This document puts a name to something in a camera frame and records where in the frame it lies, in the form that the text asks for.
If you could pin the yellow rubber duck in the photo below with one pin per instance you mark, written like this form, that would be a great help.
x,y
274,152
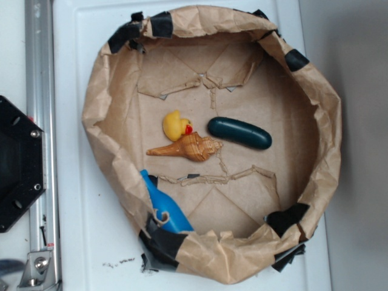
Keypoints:
x,y
174,126

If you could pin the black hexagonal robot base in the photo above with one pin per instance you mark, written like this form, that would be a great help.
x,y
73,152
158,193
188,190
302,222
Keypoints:
x,y
22,169

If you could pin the tan conch seashell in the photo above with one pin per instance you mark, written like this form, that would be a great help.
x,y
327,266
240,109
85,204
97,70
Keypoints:
x,y
192,147

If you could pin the dark green oblong toy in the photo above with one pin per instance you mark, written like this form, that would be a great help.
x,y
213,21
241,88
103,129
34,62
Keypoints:
x,y
240,132

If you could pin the blue plastic bottle toy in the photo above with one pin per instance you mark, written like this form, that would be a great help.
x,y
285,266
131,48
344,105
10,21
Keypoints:
x,y
166,209

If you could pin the aluminium extrusion rail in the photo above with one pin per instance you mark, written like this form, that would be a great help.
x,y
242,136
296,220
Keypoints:
x,y
44,213

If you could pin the metal corner bracket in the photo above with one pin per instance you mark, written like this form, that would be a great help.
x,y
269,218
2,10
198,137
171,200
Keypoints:
x,y
39,273

